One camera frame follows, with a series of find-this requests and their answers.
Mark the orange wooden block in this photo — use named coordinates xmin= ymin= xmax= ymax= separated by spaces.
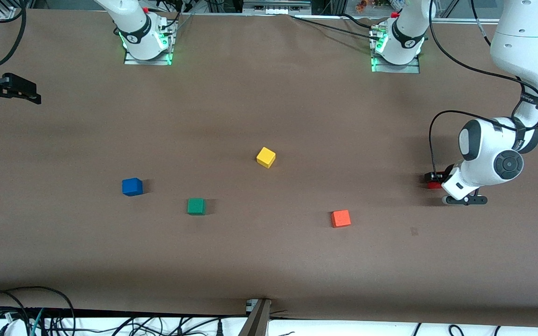
xmin=331 ymin=210 xmax=352 ymax=229

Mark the blue wooden block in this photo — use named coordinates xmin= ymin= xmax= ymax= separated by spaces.
xmin=122 ymin=178 xmax=144 ymax=197

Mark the yellow wooden block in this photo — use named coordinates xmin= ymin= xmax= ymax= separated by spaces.
xmin=256 ymin=147 xmax=276 ymax=169

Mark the white desk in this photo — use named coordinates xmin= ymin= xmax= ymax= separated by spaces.
xmin=0 ymin=306 xmax=538 ymax=336

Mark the white power strip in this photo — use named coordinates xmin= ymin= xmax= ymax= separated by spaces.
xmin=243 ymin=0 xmax=312 ymax=15

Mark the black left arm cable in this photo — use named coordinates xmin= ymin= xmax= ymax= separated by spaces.
xmin=428 ymin=0 xmax=538 ymax=175

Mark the aluminium frame profile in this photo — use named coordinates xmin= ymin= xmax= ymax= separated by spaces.
xmin=0 ymin=0 xmax=23 ymax=20
xmin=437 ymin=18 xmax=498 ymax=25

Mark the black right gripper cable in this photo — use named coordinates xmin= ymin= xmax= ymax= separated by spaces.
xmin=0 ymin=0 xmax=28 ymax=68

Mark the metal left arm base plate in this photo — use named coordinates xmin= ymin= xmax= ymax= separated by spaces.
xmin=370 ymin=28 xmax=421 ymax=74

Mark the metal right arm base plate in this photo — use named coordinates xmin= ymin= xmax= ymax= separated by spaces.
xmin=123 ymin=18 xmax=176 ymax=66

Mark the black base supply cable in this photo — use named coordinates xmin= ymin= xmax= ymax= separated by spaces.
xmin=290 ymin=14 xmax=382 ymax=40

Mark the black looping desk cable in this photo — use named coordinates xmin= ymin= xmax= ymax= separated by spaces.
xmin=0 ymin=286 xmax=77 ymax=336

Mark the green network cable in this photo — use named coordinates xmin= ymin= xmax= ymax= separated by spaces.
xmin=30 ymin=308 xmax=44 ymax=336

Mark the aluminium camera post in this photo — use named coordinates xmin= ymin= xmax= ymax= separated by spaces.
xmin=239 ymin=299 xmax=272 ymax=336

